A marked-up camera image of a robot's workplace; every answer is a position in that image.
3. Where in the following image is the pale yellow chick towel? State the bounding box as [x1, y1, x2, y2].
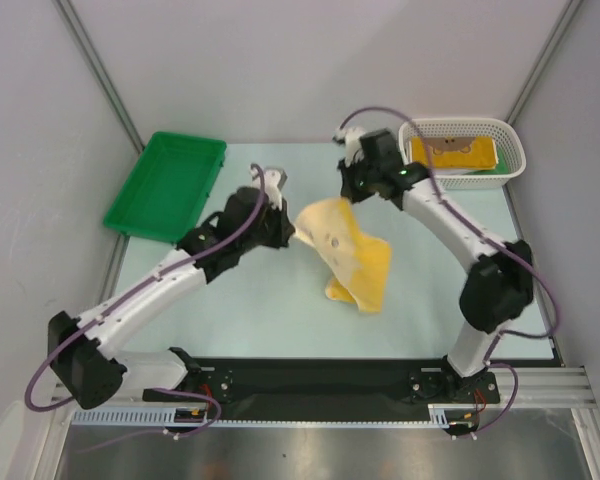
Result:
[294, 197, 392, 314]

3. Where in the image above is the white towel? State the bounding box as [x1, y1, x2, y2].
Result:
[407, 137, 476, 175]

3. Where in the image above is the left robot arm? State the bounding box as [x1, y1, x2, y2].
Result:
[48, 181, 294, 410]

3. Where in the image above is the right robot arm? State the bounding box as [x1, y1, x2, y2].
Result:
[333, 127, 533, 402]

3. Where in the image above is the green plastic bin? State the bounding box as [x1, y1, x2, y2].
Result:
[103, 131, 227, 243]

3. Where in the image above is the white perforated basket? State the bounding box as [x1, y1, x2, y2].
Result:
[398, 118, 526, 190]

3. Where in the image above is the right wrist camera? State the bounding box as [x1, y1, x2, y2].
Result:
[333, 127, 367, 167]

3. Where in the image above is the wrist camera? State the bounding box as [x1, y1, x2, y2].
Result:
[333, 127, 367, 167]
[247, 163, 287, 211]

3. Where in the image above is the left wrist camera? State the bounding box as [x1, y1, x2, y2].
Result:
[247, 163, 287, 211]

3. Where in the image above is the grey cable duct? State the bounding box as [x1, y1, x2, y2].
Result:
[72, 399, 477, 429]

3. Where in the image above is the aluminium frame rail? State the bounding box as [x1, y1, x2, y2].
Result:
[51, 367, 597, 409]

